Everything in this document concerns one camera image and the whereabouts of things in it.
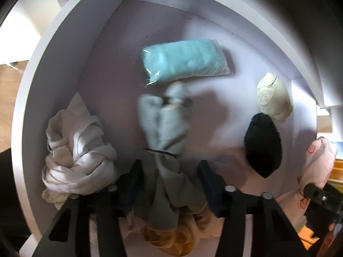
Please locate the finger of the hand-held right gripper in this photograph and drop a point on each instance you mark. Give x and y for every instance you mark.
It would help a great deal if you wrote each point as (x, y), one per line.
(321, 195)

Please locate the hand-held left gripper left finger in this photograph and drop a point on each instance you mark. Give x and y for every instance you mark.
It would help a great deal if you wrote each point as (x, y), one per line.
(131, 192)

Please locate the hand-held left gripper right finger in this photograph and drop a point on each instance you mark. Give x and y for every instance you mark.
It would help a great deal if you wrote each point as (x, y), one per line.
(211, 192)

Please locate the pink printed cloth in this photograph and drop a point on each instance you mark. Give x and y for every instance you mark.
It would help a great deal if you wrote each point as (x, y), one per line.
(319, 160)

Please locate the yellow patterned cloth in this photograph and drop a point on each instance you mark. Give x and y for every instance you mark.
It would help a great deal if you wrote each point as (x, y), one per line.
(166, 239)

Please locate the black sock bundle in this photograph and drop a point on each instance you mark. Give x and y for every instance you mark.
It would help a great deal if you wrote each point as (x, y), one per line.
(264, 144)

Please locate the knotted white cloth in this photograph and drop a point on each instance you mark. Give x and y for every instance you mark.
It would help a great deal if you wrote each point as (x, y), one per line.
(77, 144)

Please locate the grey banded sock bundle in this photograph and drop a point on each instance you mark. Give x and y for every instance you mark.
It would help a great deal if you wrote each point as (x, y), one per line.
(166, 128)

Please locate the cream sock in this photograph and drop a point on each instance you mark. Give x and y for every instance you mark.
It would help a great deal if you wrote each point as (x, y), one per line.
(274, 99)

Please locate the teal towel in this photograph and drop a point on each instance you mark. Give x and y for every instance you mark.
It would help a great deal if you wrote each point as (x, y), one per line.
(185, 59)

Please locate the person's black trousers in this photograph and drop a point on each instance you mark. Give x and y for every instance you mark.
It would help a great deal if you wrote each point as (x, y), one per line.
(10, 192)

